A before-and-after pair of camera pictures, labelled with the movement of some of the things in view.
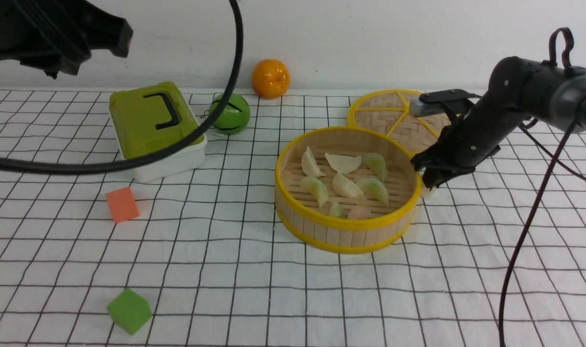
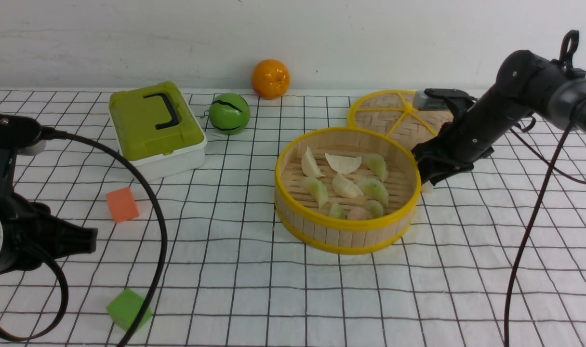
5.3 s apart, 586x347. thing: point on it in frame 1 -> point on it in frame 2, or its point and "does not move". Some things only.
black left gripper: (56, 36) -> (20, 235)
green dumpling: (317, 188) does not move
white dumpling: (345, 188) does not move
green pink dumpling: (427, 193) -> (375, 207)
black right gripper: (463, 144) does not move
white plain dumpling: (344, 164) does not move
